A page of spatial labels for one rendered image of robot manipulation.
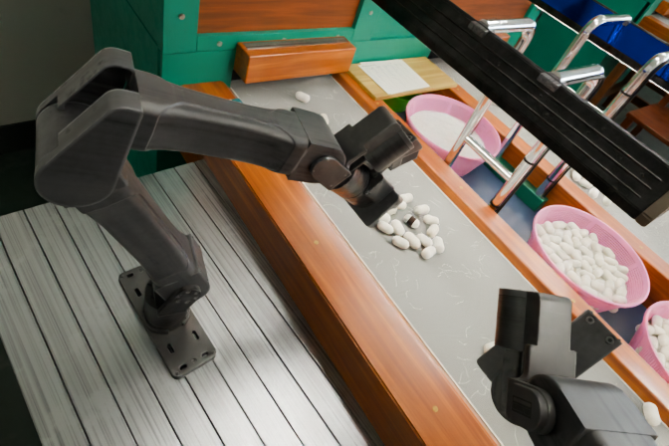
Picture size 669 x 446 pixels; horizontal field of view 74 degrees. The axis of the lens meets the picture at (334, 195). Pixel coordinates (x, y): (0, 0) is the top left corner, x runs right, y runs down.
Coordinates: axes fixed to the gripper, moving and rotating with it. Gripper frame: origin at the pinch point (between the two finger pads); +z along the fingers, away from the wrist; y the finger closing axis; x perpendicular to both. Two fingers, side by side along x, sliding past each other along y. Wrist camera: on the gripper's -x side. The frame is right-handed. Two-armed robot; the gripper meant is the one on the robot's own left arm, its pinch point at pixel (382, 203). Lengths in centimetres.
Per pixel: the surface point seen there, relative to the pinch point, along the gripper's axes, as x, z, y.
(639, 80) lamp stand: -54, 30, -5
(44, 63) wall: 58, 11, 126
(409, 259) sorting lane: 4.1, 12.6, -6.8
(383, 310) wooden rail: 11.0, 0.7, -13.5
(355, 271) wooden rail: 10.9, 0.8, -5.6
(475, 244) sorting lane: -6.9, 25.3, -9.9
